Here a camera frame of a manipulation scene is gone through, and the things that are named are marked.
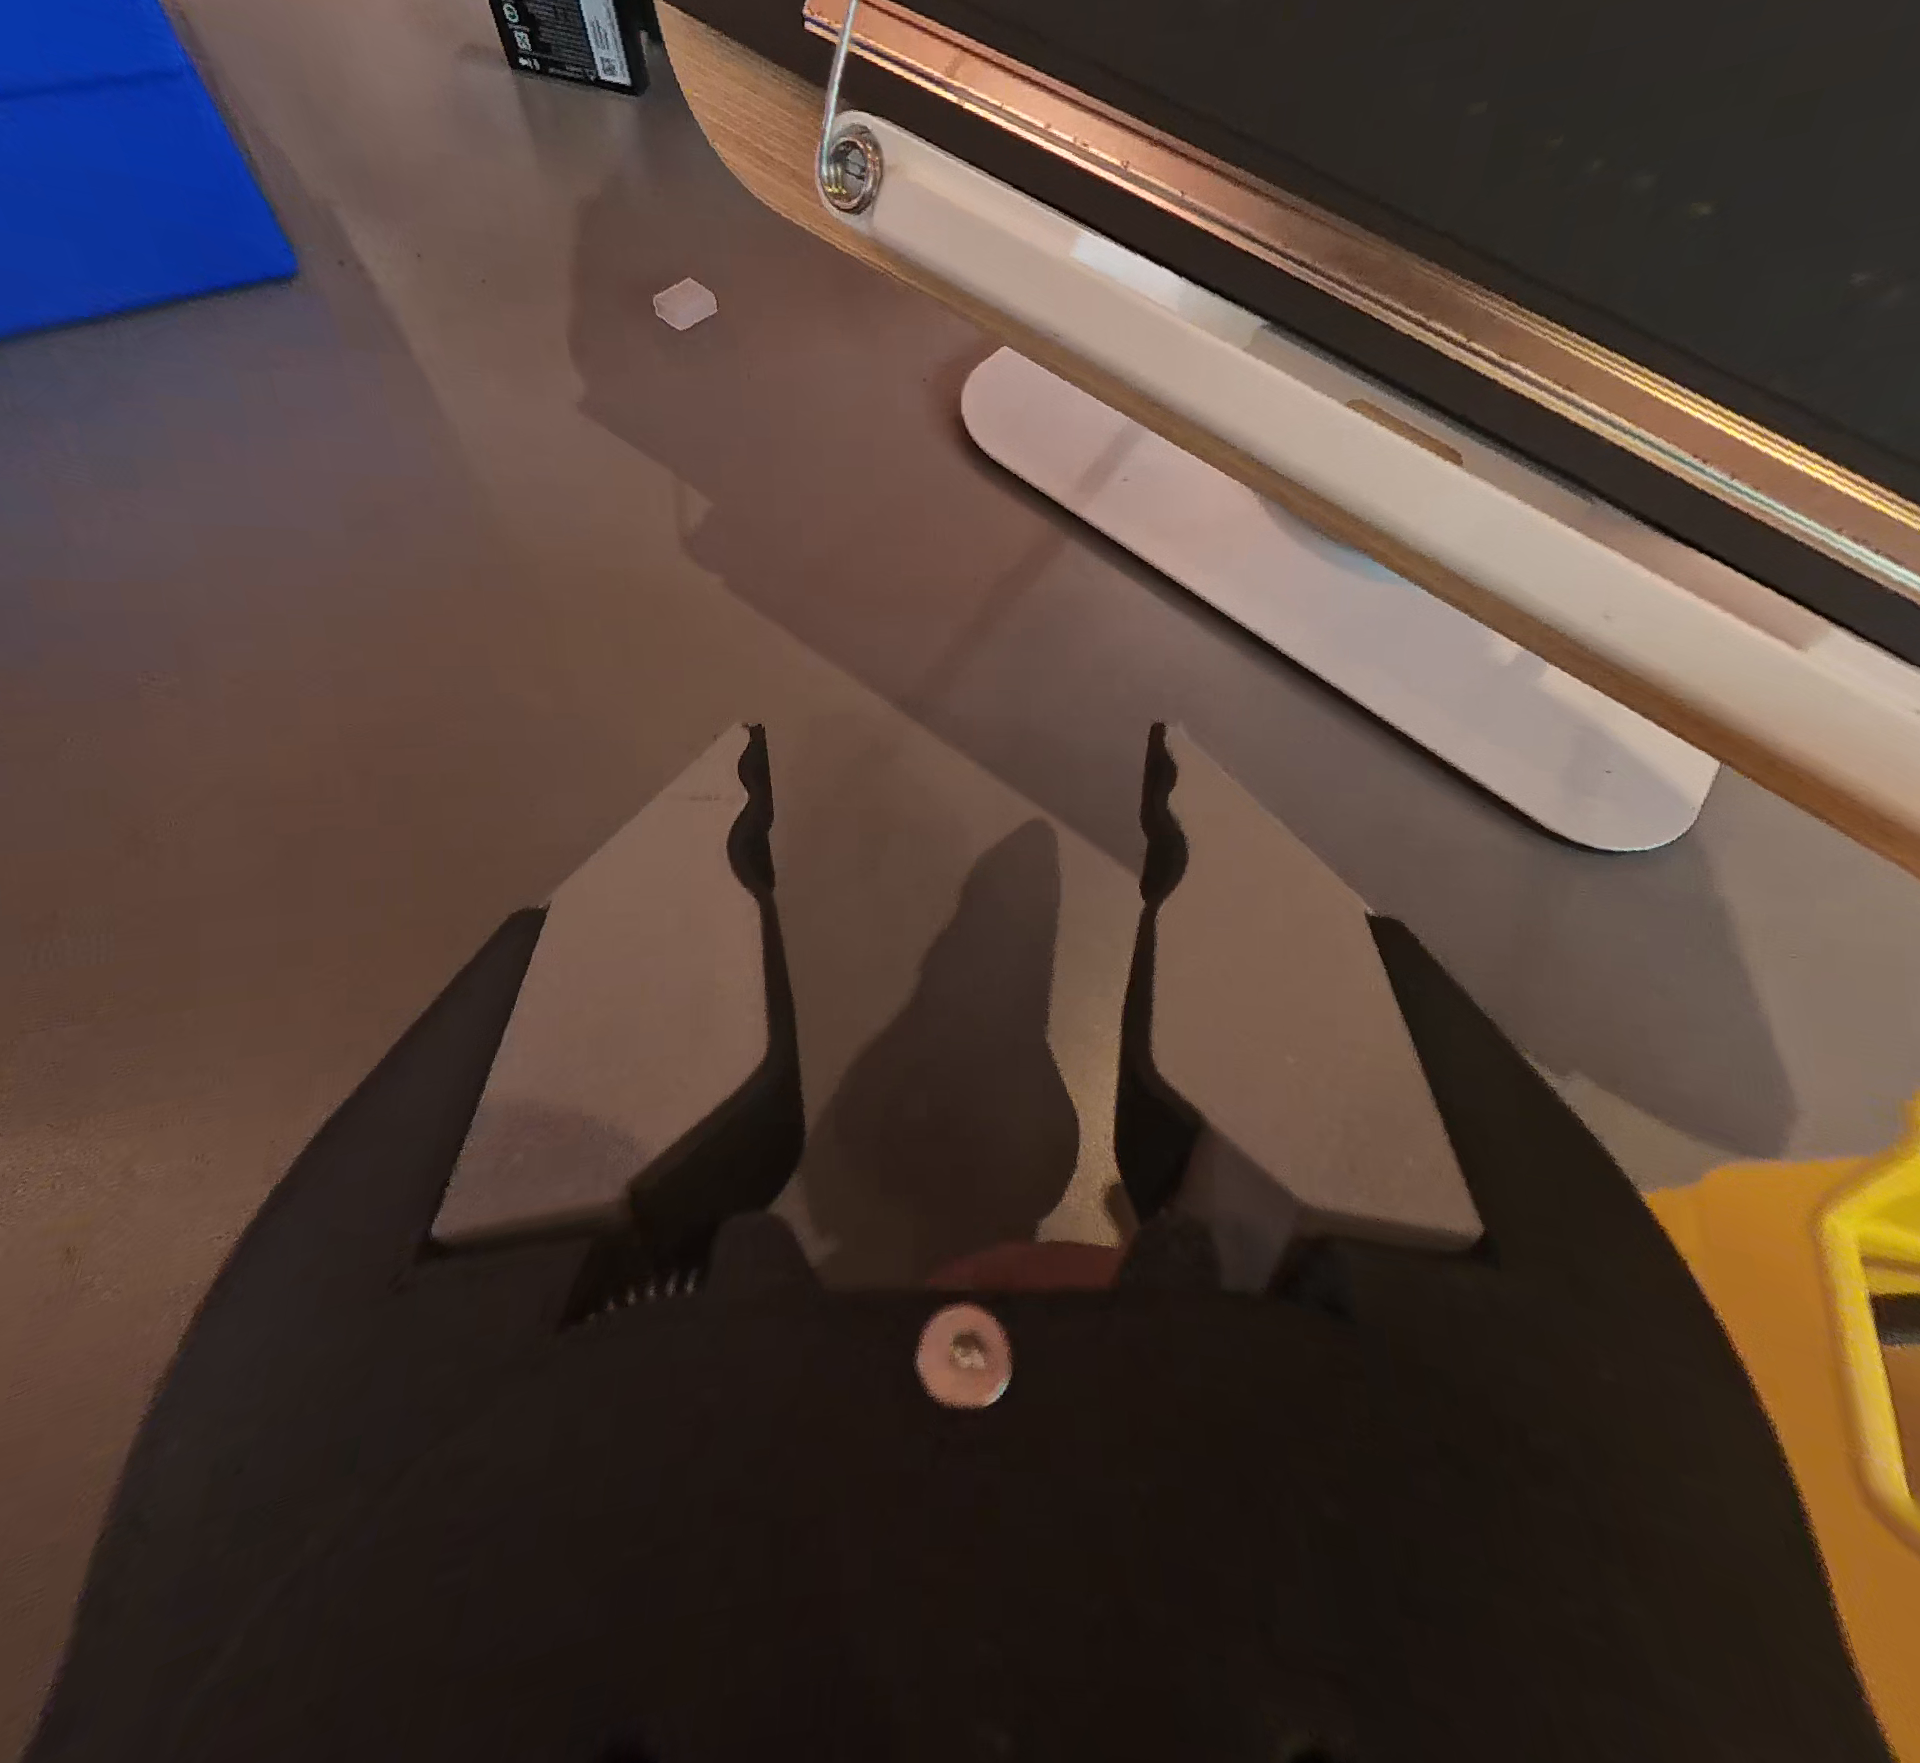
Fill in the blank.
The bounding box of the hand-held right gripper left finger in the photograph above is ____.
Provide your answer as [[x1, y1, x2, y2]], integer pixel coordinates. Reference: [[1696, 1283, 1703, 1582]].
[[427, 719, 810, 1261]]

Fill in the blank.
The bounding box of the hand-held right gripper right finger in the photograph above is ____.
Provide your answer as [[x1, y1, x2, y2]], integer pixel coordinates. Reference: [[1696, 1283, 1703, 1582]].
[[1112, 719, 1494, 1255]]

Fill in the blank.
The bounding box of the yellow plastic bin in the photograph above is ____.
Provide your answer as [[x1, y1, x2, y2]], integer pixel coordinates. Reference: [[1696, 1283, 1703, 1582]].
[[1639, 1099, 1920, 1763]]

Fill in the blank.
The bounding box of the blue plastic bin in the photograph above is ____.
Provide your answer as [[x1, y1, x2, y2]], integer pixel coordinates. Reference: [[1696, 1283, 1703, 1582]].
[[0, 0, 307, 343]]

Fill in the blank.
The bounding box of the black camera battery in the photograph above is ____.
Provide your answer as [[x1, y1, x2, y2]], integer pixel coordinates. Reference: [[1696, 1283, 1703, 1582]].
[[453, 0, 661, 97]]

